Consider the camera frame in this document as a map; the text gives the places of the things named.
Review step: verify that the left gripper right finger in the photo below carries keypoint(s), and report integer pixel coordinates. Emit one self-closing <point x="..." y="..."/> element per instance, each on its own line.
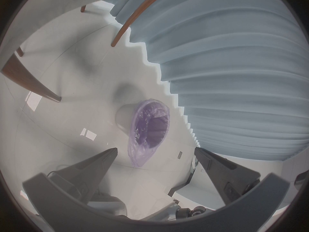
<point x="224" y="175"/>

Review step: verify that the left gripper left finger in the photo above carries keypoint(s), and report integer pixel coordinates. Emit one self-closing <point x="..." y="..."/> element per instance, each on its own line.
<point x="89" y="175"/>

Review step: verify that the purple plastic bag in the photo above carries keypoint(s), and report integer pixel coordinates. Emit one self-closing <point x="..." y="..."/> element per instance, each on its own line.
<point x="149" y="129"/>

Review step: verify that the white trash bin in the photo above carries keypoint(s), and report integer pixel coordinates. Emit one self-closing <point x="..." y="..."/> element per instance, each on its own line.
<point x="124" y="119"/>

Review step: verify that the pale blue curtain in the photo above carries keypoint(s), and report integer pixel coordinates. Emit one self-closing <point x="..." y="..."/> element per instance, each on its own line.
<point x="229" y="69"/>

